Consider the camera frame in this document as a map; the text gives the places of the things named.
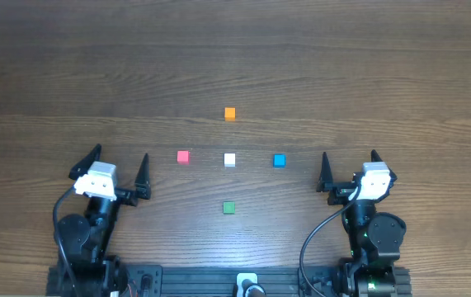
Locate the mounting rail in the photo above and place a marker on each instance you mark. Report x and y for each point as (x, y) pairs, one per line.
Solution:
(202, 282)

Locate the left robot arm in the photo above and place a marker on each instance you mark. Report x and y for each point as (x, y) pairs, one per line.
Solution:
(74, 237)

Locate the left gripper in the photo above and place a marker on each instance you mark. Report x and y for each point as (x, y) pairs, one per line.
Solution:
(127, 197)

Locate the orange cube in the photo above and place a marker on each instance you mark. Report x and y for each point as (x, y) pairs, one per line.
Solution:
(229, 113)

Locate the blue cube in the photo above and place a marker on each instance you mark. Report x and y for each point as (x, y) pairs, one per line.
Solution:
(279, 160)

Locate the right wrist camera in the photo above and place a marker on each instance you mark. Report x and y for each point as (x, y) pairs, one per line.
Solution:
(375, 179)

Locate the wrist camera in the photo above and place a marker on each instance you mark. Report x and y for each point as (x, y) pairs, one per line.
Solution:
(97, 179)
(375, 179)

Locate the green cube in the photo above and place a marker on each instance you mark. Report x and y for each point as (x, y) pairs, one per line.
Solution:
(229, 207)

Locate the pink cube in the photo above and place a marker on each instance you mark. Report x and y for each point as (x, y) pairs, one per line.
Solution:
(183, 156)

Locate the white cube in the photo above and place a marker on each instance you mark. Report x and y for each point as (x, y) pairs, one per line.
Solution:
(229, 159)

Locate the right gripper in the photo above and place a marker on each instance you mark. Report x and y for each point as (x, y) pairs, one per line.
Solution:
(342, 193)

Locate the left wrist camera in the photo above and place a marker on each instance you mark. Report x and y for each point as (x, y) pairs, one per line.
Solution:
(97, 179)

